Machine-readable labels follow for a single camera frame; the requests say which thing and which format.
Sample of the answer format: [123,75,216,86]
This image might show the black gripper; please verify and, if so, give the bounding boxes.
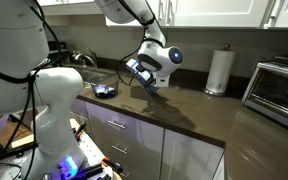
[135,64,158,87]

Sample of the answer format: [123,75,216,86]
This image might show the blue snack box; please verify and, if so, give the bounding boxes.
[125,58,161,96]

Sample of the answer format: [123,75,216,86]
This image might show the blue white snack pouch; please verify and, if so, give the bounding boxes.
[92,83,109,98]
[104,85,117,98]

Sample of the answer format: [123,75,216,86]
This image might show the stainless steel sink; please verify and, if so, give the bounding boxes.
[80,67,119,84]

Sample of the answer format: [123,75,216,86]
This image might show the chrome sink faucet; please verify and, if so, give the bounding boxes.
[72,49,99,70]

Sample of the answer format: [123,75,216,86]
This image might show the grey lower drawer cabinet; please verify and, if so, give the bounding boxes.
[69,96,226,180]

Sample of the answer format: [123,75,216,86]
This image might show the white paper towel roll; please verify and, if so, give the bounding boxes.
[203,43,237,98]

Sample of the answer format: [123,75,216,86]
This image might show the black orange bar clamp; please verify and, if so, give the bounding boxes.
[100,156,124,175]
[73,121,89,138]

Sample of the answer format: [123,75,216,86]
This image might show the black countertop appliance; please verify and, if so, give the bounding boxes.
[48,40,69,67]

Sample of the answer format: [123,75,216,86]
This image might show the silver toaster oven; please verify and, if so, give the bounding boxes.
[241,54,288,136]

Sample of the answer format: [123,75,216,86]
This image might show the light wooden board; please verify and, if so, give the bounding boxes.
[10,117,85,149]

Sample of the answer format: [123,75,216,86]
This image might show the black wire mesh basket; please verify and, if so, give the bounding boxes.
[89,75,121,100]

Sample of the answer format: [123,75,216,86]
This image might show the silver drawer bar handle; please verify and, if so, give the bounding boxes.
[111,143,129,155]
[118,170,131,180]
[107,119,127,130]

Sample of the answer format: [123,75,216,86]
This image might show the silver wall cabinet handle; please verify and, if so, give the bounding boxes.
[165,0,176,26]
[261,0,282,28]

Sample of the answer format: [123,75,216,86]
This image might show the white perforated base plate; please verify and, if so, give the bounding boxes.
[0,118,117,180]

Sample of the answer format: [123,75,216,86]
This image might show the white upper wall cabinets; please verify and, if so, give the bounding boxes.
[37,0,288,30]

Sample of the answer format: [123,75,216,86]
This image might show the black mounting bracket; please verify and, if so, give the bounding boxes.
[75,162,106,180]

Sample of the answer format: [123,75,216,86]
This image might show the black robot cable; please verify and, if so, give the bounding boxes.
[0,0,158,180]

